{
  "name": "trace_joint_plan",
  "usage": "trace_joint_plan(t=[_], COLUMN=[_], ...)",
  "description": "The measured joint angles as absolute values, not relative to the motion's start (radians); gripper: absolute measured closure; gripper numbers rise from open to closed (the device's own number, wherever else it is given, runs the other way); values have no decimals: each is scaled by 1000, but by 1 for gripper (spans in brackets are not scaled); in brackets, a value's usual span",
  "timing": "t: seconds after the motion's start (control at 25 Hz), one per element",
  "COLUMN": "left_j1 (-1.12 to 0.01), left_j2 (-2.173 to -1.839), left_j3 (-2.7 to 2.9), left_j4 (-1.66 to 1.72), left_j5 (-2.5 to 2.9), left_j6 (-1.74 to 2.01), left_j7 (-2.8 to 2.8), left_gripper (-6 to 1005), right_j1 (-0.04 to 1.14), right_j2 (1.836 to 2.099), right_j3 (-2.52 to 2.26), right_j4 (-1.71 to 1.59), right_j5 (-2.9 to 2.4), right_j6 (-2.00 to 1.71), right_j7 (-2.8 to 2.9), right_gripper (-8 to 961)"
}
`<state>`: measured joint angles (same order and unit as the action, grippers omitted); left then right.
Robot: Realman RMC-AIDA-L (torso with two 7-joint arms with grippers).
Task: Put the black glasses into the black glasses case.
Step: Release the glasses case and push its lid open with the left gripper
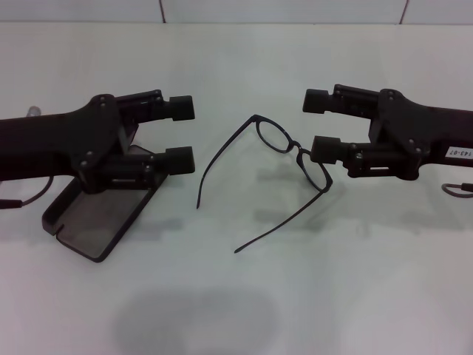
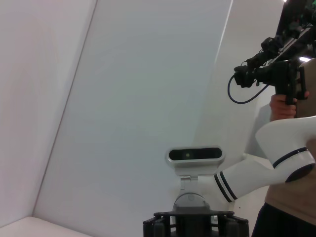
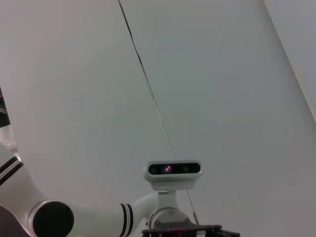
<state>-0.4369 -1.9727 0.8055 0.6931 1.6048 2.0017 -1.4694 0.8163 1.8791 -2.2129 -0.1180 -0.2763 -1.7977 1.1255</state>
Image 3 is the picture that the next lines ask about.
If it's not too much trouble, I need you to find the white head camera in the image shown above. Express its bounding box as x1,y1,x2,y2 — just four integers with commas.
144,159,204,191

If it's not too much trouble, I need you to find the silver head camera neck mount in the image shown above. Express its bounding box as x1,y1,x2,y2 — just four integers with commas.
147,189,198,227

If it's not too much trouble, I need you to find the black torso frame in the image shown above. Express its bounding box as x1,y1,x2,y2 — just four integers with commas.
141,223,240,237

